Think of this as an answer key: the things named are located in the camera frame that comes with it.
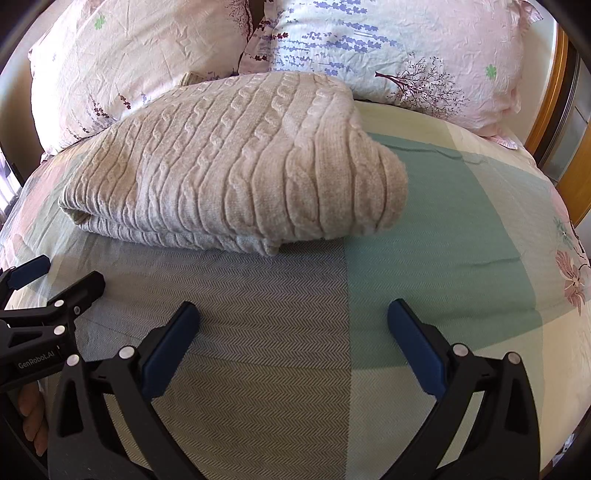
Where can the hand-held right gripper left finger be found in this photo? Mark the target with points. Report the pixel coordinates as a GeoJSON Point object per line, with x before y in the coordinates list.
{"type": "Point", "coordinates": [170, 353]}

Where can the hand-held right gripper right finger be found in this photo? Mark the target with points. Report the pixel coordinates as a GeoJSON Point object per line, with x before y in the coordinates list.
{"type": "Point", "coordinates": [416, 353]}

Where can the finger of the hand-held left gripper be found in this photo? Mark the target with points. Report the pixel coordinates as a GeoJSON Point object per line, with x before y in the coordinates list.
{"type": "Point", "coordinates": [78, 290]}
{"type": "Point", "coordinates": [28, 272]}

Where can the person's left hand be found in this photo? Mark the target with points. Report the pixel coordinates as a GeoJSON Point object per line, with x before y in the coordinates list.
{"type": "Point", "coordinates": [34, 415]}

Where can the patchwork bed sheet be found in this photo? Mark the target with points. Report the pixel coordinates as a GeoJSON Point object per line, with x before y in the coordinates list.
{"type": "Point", "coordinates": [438, 217]}

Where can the grey cabinet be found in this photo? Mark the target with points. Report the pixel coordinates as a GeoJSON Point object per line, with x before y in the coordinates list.
{"type": "Point", "coordinates": [575, 124]}

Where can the wooden bed headboard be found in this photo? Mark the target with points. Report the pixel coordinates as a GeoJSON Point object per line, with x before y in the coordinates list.
{"type": "Point", "coordinates": [547, 92]}

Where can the pink and blue floral pillow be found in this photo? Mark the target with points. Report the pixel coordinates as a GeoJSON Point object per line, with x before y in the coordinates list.
{"type": "Point", "coordinates": [415, 50]}

